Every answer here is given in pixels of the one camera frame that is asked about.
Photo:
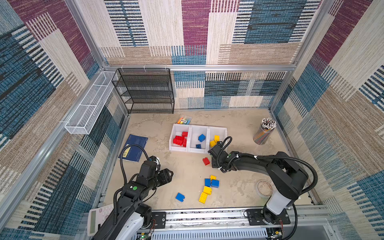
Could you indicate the white pink calculator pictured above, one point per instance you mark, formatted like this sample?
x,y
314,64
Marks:
x,y
97,217

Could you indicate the pencil cup with pencils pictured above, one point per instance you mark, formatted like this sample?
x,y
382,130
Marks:
x,y
266,128

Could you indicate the long red lego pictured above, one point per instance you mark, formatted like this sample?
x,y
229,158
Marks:
x,y
178,142

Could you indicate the long yellow lego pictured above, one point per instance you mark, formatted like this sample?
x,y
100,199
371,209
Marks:
x,y
203,198

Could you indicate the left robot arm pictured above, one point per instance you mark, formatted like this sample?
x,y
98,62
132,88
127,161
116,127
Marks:
x,y
129,213

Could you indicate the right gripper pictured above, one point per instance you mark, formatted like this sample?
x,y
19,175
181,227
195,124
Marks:
x,y
214,165

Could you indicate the tall red lego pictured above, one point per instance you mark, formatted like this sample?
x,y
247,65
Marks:
x,y
179,137

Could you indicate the white three-compartment bin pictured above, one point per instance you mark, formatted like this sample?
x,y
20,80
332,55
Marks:
x,y
194,138

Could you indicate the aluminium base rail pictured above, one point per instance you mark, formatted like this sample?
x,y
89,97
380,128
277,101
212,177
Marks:
x,y
305,222

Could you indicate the white wire wall basket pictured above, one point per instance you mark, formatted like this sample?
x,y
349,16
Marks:
x,y
87,112

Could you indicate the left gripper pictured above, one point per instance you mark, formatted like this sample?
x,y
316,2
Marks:
x,y
164,175

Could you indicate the highlighter marker pack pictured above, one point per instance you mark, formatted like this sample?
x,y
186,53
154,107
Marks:
x,y
184,120

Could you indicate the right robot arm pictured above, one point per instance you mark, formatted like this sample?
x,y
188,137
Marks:
x,y
291,176

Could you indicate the black mesh shelf rack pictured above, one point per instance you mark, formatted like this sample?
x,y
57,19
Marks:
x,y
145,90

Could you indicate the blue book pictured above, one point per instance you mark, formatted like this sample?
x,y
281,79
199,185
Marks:
x,y
134,154

